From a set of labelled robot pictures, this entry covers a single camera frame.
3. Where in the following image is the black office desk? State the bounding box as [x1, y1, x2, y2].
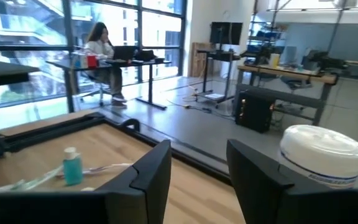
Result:
[46, 57, 173, 113]

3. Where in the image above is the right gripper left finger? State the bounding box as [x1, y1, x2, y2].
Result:
[0, 139, 173, 224]

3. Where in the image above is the yellow canister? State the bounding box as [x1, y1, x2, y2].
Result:
[268, 52, 281, 68]

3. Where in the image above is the green white toothbrush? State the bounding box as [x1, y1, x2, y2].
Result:
[0, 166, 64, 192]

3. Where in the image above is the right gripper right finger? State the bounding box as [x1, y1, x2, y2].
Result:
[226, 139, 358, 224]

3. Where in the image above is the black bag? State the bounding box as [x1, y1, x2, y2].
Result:
[134, 49, 158, 62]

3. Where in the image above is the black monitor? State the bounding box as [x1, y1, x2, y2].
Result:
[209, 21, 244, 46]

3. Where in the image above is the person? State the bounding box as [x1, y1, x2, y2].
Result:
[84, 21, 129, 108]

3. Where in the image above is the teal mouthwash bottle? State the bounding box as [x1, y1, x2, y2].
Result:
[62, 146, 83, 187]

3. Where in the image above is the black frame clamp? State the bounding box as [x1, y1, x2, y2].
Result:
[119, 118, 141, 133]

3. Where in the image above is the wooden panel crate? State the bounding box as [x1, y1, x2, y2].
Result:
[191, 42, 214, 78]

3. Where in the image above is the black computer tower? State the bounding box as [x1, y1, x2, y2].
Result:
[234, 90, 276, 134]

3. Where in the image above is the office chair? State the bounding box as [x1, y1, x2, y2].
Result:
[79, 73, 113, 107]

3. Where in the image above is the black laptop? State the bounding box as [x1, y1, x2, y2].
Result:
[112, 45, 138, 62]

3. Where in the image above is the large dark framed window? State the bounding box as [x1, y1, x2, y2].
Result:
[0, 0, 186, 110]

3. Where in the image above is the wooden top workbench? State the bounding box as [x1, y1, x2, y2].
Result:
[236, 63, 339, 126]

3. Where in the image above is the red cup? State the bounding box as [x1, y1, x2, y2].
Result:
[86, 54, 99, 68]

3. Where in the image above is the dark grey raised desk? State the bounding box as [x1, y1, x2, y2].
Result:
[0, 58, 40, 90]

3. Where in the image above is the white lidded wipes canister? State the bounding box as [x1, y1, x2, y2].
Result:
[277, 124, 358, 190]

